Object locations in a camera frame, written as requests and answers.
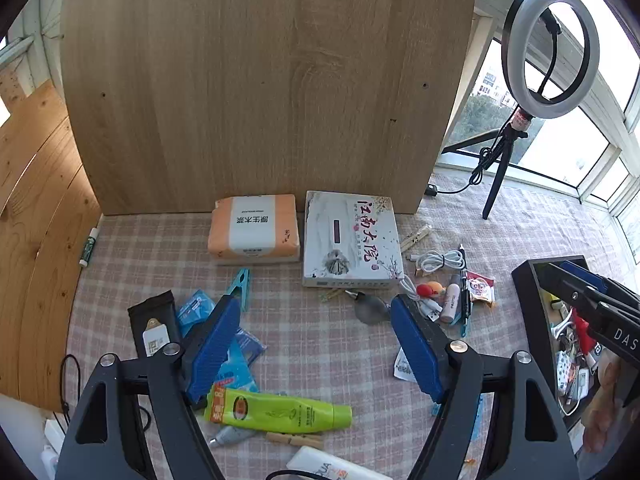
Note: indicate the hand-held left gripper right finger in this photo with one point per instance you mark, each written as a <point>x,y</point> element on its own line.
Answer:
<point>415,350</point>

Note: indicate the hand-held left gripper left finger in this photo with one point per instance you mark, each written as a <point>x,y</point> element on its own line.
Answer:
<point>212,345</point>

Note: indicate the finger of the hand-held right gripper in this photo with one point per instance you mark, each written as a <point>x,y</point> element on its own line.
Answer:
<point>582,272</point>
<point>565,285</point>

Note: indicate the black storage container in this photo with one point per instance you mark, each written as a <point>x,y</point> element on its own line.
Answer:
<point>530,300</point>

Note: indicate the black pen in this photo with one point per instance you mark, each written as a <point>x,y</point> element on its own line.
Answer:
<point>465,290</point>

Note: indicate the orange white tissue pack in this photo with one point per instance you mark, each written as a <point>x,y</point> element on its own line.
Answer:
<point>250,230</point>

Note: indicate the white printed box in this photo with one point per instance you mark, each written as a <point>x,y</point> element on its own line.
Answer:
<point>345,240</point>

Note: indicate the person's right hand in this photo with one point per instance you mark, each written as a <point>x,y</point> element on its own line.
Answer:
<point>600,410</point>

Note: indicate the white printed snack wrapper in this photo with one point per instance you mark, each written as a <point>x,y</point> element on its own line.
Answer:
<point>402,367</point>

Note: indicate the blue tissue packet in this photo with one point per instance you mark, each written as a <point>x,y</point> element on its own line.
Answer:
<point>242,360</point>

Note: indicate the small blue packet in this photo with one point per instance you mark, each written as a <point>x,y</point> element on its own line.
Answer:
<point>195,307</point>

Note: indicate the small red item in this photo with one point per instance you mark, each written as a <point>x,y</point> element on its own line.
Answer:
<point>582,327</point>

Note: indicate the teal plastic clothes peg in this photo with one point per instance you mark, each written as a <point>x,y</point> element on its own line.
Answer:
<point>240,285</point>
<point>462,328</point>

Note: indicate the pink white lip balm tube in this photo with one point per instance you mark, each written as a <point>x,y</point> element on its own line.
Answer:
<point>450,302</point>

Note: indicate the grey rubber dust blower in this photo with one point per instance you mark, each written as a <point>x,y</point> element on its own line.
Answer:
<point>370,310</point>

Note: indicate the small orange red toy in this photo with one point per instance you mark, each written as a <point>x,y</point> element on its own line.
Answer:
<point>430,289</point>

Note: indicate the black pouch with label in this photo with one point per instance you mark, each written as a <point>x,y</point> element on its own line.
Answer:
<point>150,320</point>

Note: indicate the white star-print packet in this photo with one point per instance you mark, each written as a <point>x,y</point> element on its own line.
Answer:
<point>565,367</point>

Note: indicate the red white snack packet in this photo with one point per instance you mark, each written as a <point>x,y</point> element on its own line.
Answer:
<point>481,291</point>

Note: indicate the pink checked tablecloth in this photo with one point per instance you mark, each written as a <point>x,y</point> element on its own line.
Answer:
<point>325,350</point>

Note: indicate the green squeeze tube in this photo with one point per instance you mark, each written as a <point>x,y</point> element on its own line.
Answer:
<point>290,412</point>

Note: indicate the black tripod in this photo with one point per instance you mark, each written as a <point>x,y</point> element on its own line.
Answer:
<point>498,180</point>

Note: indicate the white bottle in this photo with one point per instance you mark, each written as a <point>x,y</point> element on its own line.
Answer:
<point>320,465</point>

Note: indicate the green white glue stick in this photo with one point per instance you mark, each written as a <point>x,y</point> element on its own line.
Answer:
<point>88,247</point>

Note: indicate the white power strip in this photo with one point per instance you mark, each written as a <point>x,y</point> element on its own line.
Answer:
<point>52,432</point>

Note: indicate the large wooden board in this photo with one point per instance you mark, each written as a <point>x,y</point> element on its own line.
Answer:
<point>250,85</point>

